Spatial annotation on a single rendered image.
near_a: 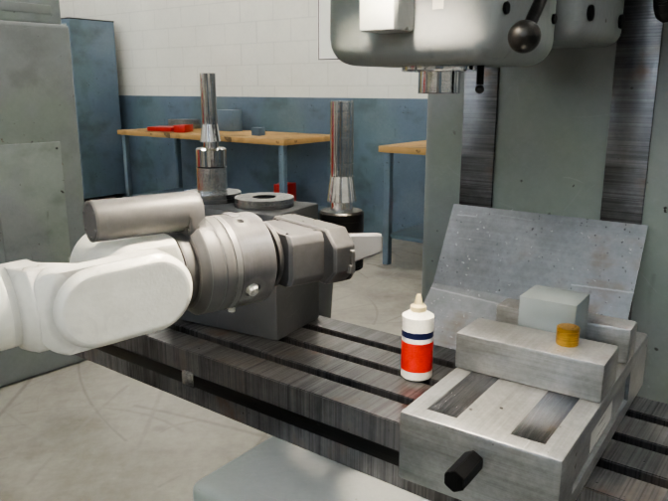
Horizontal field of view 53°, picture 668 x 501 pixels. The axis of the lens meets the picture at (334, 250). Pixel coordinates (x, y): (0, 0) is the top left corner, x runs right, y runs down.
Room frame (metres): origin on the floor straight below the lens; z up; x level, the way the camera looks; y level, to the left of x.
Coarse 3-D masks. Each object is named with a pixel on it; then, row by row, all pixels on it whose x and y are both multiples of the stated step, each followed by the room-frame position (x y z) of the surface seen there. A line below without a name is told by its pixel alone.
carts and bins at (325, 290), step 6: (324, 288) 2.61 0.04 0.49; (330, 288) 2.67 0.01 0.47; (324, 294) 2.61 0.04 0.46; (330, 294) 2.67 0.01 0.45; (324, 300) 2.62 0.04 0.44; (330, 300) 2.68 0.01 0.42; (324, 306) 2.62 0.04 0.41; (330, 306) 2.68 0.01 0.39; (324, 312) 2.62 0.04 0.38; (330, 312) 2.69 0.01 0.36
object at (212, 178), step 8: (200, 160) 1.02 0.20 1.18; (208, 160) 1.02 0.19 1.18; (216, 160) 1.02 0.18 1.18; (224, 160) 1.03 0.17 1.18; (200, 168) 1.03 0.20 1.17; (208, 168) 1.02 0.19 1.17; (216, 168) 1.02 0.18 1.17; (224, 168) 1.03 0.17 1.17; (200, 176) 1.03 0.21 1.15; (208, 176) 1.02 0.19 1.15; (216, 176) 1.02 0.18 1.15; (224, 176) 1.03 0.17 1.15; (200, 184) 1.03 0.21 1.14; (208, 184) 1.02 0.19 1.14; (216, 184) 1.02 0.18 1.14; (224, 184) 1.03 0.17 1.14; (200, 192) 1.03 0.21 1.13; (208, 192) 1.02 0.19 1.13; (216, 192) 1.02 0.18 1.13; (224, 192) 1.03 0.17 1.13
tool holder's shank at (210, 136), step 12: (204, 84) 1.03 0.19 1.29; (204, 96) 1.03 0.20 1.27; (216, 96) 1.04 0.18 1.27; (204, 108) 1.03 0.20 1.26; (216, 108) 1.04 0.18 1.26; (204, 120) 1.03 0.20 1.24; (216, 120) 1.04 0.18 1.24; (204, 132) 1.03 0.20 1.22; (216, 132) 1.03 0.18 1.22; (204, 144) 1.04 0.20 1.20; (216, 144) 1.04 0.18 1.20
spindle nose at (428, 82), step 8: (424, 72) 0.76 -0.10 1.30; (432, 72) 0.76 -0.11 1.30; (440, 72) 0.76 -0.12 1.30; (448, 72) 0.76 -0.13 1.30; (456, 72) 0.76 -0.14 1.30; (424, 80) 0.76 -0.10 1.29; (432, 80) 0.76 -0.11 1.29; (440, 80) 0.76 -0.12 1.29; (448, 80) 0.76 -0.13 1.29; (456, 80) 0.76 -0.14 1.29; (424, 88) 0.76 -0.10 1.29; (432, 88) 0.76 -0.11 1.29; (440, 88) 0.76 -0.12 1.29; (448, 88) 0.76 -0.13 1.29; (456, 88) 0.76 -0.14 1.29
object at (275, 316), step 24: (240, 192) 1.04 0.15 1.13; (264, 192) 1.04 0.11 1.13; (264, 216) 0.92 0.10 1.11; (312, 216) 1.00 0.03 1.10; (288, 288) 0.94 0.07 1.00; (312, 288) 1.00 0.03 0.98; (216, 312) 0.97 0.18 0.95; (240, 312) 0.95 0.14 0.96; (264, 312) 0.92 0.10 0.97; (288, 312) 0.94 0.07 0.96; (312, 312) 1.00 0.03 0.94; (264, 336) 0.92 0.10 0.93
